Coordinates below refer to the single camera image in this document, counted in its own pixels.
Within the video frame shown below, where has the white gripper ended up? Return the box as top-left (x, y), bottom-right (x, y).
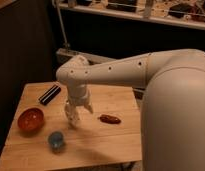
top-left (65, 84), bottom-right (93, 121)

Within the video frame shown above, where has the black striped eraser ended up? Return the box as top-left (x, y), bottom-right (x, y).
top-left (39, 85), bottom-right (61, 105)

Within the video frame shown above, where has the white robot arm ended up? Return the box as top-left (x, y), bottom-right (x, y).
top-left (56, 49), bottom-right (205, 171)

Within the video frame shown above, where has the dark red oblong object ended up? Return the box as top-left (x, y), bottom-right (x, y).
top-left (99, 115), bottom-right (121, 124)

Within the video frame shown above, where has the blue cup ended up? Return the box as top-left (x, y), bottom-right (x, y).
top-left (48, 131), bottom-right (64, 149)

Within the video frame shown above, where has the red bowl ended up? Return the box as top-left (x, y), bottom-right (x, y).
top-left (17, 108), bottom-right (44, 132)

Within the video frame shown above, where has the wooden table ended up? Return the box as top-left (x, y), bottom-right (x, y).
top-left (0, 82), bottom-right (142, 171)

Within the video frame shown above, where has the grey floor baseboard rail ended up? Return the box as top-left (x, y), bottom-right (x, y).
top-left (55, 47), bottom-right (117, 66)

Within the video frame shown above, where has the metal shelf rail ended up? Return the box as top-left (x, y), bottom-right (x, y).
top-left (51, 0), bottom-right (205, 31)

